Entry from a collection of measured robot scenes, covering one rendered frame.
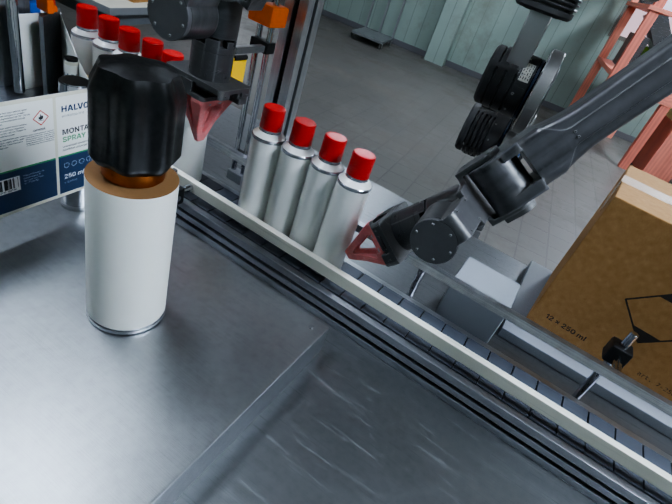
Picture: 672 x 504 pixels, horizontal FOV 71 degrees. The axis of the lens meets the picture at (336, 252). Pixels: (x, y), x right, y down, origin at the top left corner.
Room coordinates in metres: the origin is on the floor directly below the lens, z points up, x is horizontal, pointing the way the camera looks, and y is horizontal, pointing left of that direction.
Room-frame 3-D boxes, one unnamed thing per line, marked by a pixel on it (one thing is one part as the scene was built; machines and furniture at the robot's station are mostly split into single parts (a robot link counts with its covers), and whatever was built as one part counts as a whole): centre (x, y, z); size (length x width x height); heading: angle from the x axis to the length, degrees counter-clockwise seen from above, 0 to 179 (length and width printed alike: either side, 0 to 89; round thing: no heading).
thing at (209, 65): (0.64, 0.25, 1.12); 0.10 x 0.07 x 0.07; 71
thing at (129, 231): (0.39, 0.22, 1.03); 0.09 x 0.09 x 0.30
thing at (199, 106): (0.64, 0.26, 1.05); 0.07 x 0.07 x 0.09; 71
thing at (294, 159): (0.65, 0.11, 0.98); 0.05 x 0.05 x 0.20
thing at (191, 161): (0.72, 0.30, 0.98); 0.05 x 0.05 x 0.20
